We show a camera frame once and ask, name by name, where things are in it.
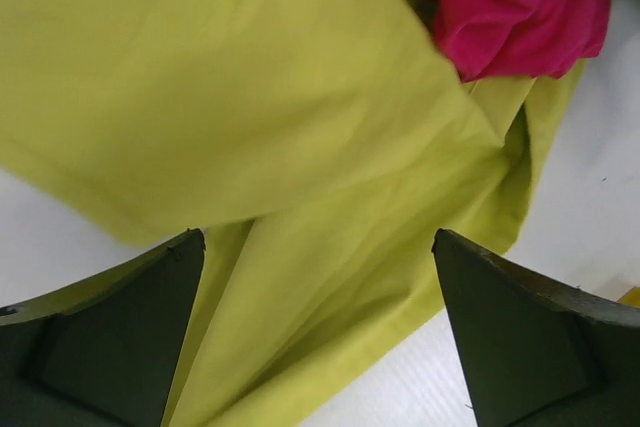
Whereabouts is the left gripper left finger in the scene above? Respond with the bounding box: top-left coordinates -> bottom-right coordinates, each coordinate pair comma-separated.
1,230 -> 205,426

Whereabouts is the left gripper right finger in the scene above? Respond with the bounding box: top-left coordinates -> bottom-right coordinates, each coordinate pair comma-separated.
432,229 -> 639,427

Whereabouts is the yellow-green cloth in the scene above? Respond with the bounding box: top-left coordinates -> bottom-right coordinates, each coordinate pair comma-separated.
1,0 -> 589,426

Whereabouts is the pink red cloth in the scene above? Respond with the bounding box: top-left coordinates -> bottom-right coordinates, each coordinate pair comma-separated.
420,0 -> 611,82

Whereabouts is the yellow cube block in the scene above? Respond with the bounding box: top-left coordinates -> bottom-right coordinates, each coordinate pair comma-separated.
618,286 -> 640,308

